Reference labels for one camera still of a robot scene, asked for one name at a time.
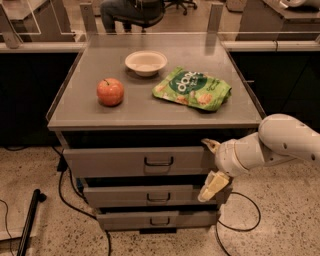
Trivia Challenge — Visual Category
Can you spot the grey middle drawer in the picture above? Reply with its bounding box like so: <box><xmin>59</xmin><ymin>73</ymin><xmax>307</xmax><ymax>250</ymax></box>
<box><xmin>84</xmin><ymin>185</ymin><xmax>231</xmax><ymax>208</ymax></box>

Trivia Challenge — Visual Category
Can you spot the grey desk background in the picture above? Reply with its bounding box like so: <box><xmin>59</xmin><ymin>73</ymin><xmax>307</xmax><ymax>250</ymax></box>
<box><xmin>236</xmin><ymin>0</ymin><xmax>320</xmax><ymax>41</ymax></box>
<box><xmin>0</xmin><ymin>0</ymin><xmax>74</xmax><ymax>42</ymax></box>

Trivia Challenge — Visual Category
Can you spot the grey drawer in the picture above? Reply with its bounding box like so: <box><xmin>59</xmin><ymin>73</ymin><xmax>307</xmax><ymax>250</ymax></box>
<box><xmin>64</xmin><ymin>146</ymin><xmax>216</xmax><ymax>178</ymax></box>
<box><xmin>84</xmin><ymin>185</ymin><xmax>231</xmax><ymax>208</ymax></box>
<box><xmin>97</xmin><ymin>211</ymin><xmax>220</xmax><ymax>231</ymax></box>

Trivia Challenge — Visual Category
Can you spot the black cable right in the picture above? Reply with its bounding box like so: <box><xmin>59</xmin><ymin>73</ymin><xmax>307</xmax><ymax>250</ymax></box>
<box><xmin>214</xmin><ymin>191</ymin><xmax>262</xmax><ymax>256</ymax></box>

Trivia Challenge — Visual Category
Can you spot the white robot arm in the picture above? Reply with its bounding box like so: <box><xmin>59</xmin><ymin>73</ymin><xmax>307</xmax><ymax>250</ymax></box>
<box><xmin>198</xmin><ymin>114</ymin><xmax>320</xmax><ymax>202</ymax></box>

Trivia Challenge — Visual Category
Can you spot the black pole on floor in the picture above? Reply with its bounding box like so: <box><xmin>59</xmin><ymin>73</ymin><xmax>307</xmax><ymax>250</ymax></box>
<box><xmin>17</xmin><ymin>189</ymin><xmax>47</xmax><ymax>256</ymax></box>

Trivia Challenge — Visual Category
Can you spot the white bowl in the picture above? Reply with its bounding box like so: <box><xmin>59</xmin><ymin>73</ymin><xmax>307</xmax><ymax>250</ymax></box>
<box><xmin>125</xmin><ymin>50</ymin><xmax>167</xmax><ymax>77</ymax></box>

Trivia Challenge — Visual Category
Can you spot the black cable left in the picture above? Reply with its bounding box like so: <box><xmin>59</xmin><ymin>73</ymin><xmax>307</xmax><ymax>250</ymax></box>
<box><xmin>51</xmin><ymin>145</ymin><xmax>112</xmax><ymax>256</ymax></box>

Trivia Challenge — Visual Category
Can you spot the grey desk left background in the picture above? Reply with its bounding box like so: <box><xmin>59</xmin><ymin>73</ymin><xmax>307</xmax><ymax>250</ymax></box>
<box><xmin>0</xmin><ymin>0</ymin><xmax>74</xmax><ymax>42</ymax></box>

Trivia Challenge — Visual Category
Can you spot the grey drawer cabinet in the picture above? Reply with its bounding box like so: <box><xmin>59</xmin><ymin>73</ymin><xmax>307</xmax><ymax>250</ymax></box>
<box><xmin>48</xmin><ymin>33</ymin><xmax>264</xmax><ymax>218</ymax></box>

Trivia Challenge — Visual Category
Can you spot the green chip bag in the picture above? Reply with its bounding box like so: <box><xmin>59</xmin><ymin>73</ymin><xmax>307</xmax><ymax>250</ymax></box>
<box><xmin>152</xmin><ymin>66</ymin><xmax>231</xmax><ymax>112</ymax></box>

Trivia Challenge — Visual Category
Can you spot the black cable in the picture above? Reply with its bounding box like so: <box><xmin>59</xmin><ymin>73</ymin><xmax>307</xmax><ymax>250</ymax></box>
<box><xmin>51</xmin><ymin>145</ymin><xmax>112</xmax><ymax>256</ymax></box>
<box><xmin>214</xmin><ymin>191</ymin><xmax>262</xmax><ymax>256</ymax></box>

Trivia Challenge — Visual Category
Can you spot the red apple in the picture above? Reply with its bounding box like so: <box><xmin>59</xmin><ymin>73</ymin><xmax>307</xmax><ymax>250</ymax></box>
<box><xmin>96</xmin><ymin>78</ymin><xmax>124</xmax><ymax>107</ymax></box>

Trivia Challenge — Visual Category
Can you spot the grey desk right background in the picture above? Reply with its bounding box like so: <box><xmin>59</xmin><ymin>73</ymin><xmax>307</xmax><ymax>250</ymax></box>
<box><xmin>236</xmin><ymin>0</ymin><xmax>320</xmax><ymax>41</ymax></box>

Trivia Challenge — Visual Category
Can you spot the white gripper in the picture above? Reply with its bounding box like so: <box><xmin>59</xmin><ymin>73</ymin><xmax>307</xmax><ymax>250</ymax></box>
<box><xmin>198</xmin><ymin>133</ymin><xmax>265</xmax><ymax>202</ymax></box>

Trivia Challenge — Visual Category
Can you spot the grey top drawer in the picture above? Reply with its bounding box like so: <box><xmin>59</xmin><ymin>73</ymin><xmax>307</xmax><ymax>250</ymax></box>
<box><xmin>64</xmin><ymin>146</ymin><xmax>216</xmax><ymax>178</ymax></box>

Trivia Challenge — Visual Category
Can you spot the grey bottom drawer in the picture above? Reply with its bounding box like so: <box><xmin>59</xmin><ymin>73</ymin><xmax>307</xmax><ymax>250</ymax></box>
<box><xmin>97</xmin><ymin>211</ymin><xmax>220</xmax><ymax>231</ymax></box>

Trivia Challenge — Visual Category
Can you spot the black office chair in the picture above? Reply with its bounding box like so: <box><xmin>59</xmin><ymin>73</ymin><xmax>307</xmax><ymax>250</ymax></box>
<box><xmin>114</xmin><ymin>0</ymin><xmax>165</xmax><ymax>32</ymax></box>

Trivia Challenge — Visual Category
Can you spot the background office chair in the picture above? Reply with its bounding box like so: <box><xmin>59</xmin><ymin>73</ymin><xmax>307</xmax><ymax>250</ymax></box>
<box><xmin>164</xmin><ymin>0</ymin><xmax>198</xmax><ymax>16</ymax></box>

